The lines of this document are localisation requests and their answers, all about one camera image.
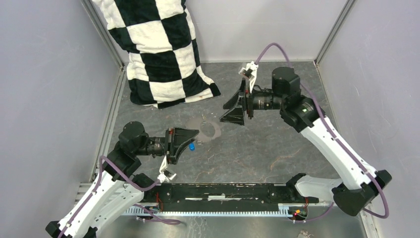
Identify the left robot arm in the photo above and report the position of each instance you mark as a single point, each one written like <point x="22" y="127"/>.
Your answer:
<point x="116" y="188"/>

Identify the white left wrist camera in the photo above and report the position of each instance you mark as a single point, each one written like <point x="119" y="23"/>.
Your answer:
<point x="165" y="174"/>

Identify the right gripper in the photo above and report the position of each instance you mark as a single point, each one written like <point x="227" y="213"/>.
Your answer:
<point x="236" y="114"/>

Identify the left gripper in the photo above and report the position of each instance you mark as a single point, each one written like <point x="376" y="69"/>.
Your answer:
<point x="180" y="137"/>

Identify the metal key organizer plate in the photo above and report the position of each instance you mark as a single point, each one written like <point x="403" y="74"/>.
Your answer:
<point x="208" y="129"/>

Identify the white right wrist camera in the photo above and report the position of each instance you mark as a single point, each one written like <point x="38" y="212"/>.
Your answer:
<point x="249" y="71"/>

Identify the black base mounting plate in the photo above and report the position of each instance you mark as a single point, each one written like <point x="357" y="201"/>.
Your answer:
<point x="223" y="197"/>

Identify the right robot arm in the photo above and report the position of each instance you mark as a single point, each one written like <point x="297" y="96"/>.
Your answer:
<point x="358" y="183"/>

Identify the black white checkered blanket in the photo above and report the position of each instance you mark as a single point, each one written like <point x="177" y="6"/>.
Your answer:
<point x="164" y="67"/>

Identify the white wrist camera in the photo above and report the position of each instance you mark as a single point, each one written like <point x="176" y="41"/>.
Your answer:
<point x="249" y="71"/>
<point x="165" y="174"/>

